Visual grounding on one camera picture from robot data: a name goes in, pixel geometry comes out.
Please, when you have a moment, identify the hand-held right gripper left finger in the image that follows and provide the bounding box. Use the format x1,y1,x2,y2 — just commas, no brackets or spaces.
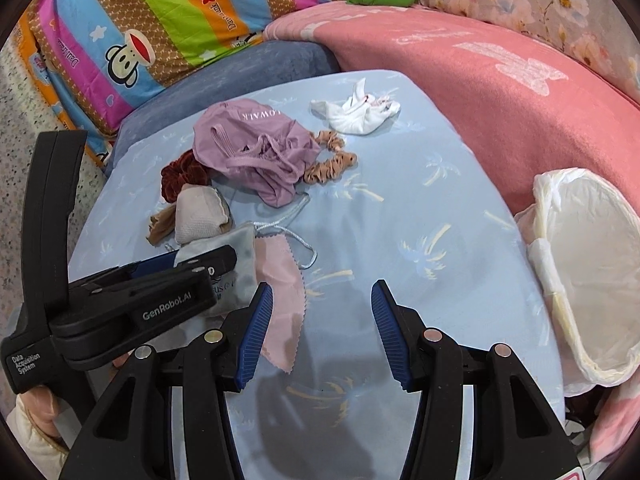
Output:
59,282,275,480

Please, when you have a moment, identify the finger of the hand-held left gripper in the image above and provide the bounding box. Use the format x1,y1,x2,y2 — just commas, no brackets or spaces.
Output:
50,245,238,371
90,254,177,286

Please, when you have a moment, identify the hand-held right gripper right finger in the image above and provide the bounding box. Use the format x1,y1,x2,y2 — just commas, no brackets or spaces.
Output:
370,279,581,480

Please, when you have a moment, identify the grey fabric pouch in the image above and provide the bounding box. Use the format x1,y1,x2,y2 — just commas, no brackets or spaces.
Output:
175,222,258,318

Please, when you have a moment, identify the purple drawstring bag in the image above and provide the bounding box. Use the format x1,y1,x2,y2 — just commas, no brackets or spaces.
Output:
192,101,322,208

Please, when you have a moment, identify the person's left hand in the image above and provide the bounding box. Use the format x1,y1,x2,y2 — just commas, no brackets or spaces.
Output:
15,387,67,441

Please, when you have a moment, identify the pink zigzag-edged cloth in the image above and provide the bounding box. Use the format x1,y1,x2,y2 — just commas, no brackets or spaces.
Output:
255,236,307,375

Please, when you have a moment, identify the beige fabric pouch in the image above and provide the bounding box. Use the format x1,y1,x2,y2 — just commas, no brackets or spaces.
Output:
175,183,235,244

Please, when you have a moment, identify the dark red scrunchie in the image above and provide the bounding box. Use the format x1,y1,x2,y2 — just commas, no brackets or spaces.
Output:
161,149,213,204

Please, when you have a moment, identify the tan scrunchie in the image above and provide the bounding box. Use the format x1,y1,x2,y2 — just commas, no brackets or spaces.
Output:
302,130,358,185

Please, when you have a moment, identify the blue-grey cushion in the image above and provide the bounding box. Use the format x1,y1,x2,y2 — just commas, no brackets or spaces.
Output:
105,40,341,176

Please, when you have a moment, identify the colourful monkey print quilt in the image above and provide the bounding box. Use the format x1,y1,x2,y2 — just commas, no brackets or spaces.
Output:
15,0,351,166

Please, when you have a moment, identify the white crumpled small cloth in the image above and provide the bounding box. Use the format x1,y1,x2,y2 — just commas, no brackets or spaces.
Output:
310,77,402,136

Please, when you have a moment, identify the pink blanket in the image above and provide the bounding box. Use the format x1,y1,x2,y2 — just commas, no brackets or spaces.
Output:
262,0,640,221

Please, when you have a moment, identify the floral print blanket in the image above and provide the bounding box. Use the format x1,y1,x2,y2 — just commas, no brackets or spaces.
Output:
410,0,640,106

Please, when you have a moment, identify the tan hair tie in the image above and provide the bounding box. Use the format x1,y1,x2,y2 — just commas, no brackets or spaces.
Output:
147,203,178,246

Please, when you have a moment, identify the white cord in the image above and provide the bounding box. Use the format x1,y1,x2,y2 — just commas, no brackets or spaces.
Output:
252,195,318,270

